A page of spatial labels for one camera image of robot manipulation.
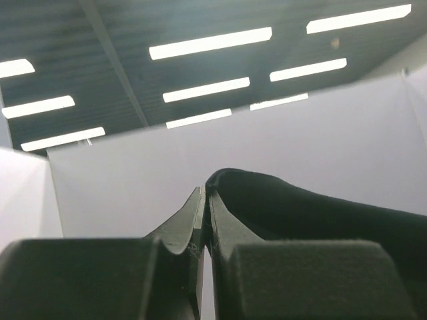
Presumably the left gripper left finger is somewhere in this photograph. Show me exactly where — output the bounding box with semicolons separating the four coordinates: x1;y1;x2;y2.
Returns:
1;187;206;319

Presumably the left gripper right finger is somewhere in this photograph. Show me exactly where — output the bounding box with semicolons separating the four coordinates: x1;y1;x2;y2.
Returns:
209;193;417;319

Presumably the black t-shirt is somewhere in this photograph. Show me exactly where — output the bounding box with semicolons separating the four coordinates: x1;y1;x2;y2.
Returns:
205;169;426;319

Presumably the ceiling light panel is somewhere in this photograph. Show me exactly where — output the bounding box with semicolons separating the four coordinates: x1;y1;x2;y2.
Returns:
250;93;309;111
0;59;35;79
149;27;273;61
162;77;250;103
306;3;412;35
270;58;348;82
21;127;105;152
165;109;232;129
1;95;75;119

